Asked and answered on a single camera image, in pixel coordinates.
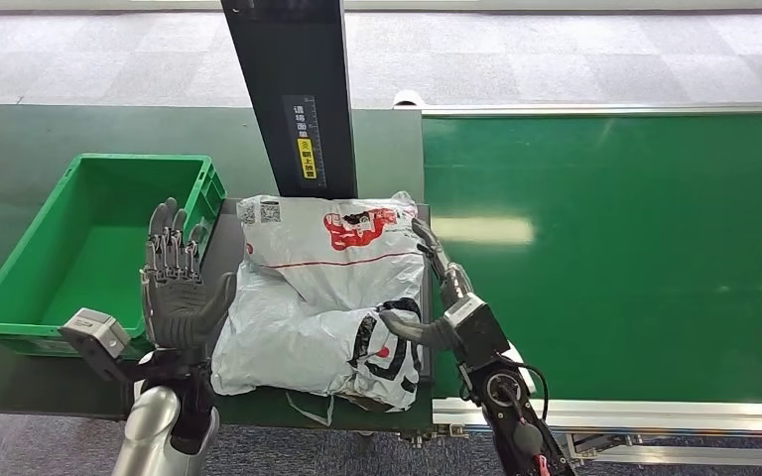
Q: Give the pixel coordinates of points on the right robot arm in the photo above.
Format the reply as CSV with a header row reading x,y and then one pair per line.
x,y
512,407

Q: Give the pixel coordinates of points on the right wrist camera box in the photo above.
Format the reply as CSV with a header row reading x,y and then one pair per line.
x,y
483,335

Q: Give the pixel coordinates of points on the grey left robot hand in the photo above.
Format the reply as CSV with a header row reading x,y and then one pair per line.
x,y
180,309

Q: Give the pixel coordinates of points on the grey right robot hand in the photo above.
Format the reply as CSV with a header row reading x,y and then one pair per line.
x,y
453,279

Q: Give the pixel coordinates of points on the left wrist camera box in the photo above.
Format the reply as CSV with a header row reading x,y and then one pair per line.
x,y
95,328

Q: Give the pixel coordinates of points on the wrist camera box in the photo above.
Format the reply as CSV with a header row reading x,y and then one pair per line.
x,y
483,335
95,328

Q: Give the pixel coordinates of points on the green plastic basket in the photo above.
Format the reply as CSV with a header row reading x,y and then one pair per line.
x,y
92,249

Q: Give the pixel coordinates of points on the silver conveyor frame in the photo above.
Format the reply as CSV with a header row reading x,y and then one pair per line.
x,y
617,109

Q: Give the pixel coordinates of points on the grey plastic courier package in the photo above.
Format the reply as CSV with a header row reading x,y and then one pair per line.
x,y
328,296

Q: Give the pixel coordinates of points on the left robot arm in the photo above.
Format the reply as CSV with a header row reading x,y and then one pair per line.
x,y
151,420

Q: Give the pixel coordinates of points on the green conveyor belt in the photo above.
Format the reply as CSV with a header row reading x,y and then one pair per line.
x,y
617,263

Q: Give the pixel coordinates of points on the black scale post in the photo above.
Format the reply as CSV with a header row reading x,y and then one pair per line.
x,y
289,66

